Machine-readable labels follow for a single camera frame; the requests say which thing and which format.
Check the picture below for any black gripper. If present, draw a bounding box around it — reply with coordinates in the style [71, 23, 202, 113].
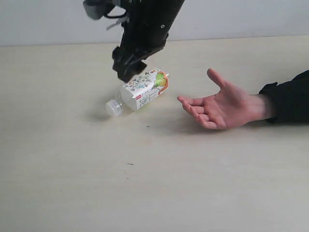
[112, 0, 184, 83]

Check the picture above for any black sleeved forearm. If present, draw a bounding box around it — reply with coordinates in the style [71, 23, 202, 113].
[259, 71, 309, 124]

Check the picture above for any floral label square bottle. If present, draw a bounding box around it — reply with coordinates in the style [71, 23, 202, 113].
[106, 68, 169, 116]

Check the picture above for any person's open hand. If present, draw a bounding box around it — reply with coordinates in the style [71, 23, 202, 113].
[177, 69, 275, 130]

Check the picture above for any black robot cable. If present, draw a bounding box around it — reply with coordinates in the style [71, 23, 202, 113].
[103, 9, 131, 31]

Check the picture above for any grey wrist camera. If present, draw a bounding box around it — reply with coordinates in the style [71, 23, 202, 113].
[83, 0, 115, 20]

